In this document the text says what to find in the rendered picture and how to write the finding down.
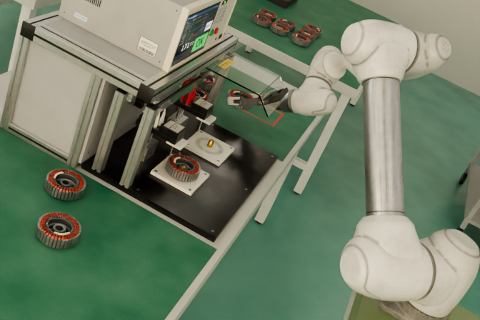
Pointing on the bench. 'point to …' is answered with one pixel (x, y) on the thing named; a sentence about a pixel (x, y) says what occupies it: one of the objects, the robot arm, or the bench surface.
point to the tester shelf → (116, 56)
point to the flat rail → (183, 90)
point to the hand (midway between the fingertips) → (241, 98)
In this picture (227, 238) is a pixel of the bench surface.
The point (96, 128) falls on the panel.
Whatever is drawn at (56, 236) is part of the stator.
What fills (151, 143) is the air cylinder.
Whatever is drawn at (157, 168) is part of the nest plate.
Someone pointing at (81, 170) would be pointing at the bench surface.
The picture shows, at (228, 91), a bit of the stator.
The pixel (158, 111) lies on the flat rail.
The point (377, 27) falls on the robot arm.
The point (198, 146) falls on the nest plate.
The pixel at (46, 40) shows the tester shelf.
